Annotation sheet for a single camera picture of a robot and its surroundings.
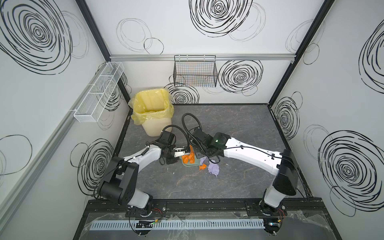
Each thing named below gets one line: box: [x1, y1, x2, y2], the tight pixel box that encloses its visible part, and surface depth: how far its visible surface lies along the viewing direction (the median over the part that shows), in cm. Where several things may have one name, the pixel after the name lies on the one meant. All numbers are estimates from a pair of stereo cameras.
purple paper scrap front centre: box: [208, 159, 220, 176], surface depth 88 cm
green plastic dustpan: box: [181, 154, 201, 167], surface depth 88 cm
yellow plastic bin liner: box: [128, 88, 174, 125], surface depth 94 cm
